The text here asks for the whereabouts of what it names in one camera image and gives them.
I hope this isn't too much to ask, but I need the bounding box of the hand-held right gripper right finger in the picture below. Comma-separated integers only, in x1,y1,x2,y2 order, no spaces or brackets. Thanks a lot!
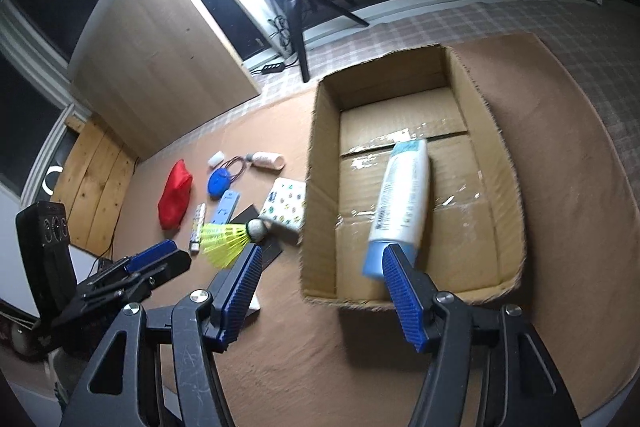
381,244,583,427

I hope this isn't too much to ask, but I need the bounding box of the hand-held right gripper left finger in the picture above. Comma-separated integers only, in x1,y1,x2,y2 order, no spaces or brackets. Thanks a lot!
59,245,263,427

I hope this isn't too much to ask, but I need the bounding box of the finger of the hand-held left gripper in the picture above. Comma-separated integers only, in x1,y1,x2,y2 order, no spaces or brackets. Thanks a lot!
124,240,179,275
131,251,192,303

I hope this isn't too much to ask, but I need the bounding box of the black card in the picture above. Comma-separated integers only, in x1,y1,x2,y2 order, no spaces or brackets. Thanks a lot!
234,206,286,265

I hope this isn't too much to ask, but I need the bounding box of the white patterned stick tube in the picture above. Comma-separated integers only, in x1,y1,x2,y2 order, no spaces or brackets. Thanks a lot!
190,203,207,254

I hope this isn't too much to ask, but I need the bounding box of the yellow shuttlecock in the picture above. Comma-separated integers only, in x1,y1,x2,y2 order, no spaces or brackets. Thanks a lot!
201,218,271,270

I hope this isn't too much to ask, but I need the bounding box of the cardboard box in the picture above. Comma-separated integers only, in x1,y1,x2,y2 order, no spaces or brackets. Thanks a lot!
299,44,526,312

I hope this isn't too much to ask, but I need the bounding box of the red fabric pouch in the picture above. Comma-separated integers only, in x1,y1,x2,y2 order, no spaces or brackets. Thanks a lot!
157,159,194,230

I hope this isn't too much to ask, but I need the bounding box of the blue rectangular plastic case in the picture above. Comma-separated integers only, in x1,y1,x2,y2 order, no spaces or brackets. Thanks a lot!
212,189,241,228

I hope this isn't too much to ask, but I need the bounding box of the patterned white tissue pack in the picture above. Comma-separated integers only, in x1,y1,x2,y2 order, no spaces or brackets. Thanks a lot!
258,179,307,233

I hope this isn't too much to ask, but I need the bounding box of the blue round disc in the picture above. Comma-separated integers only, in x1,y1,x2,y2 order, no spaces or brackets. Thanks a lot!
207,168,234,198

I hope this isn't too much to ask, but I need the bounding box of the white and blue lotion tube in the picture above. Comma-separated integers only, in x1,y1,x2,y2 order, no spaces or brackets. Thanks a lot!
361,138,432,280

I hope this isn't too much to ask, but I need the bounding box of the dark cord loop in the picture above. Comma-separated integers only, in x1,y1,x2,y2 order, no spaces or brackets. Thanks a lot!
222,155,253,180

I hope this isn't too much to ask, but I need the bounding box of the small pale bottle grey cap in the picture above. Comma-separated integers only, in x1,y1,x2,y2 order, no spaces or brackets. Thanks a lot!
245,151,285,171

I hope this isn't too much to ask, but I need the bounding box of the pine wooden board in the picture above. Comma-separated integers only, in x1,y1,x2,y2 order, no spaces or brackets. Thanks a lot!
50,114,138,253

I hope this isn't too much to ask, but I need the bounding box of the light wooden cabinet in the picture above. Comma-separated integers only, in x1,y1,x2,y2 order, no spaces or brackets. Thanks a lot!
67,0,262,160

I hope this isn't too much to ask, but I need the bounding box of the black tripod stand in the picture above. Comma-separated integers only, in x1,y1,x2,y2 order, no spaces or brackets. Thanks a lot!
270,0,371,82

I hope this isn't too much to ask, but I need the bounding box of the black cable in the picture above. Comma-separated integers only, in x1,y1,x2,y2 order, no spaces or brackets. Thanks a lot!
267,14,293,58

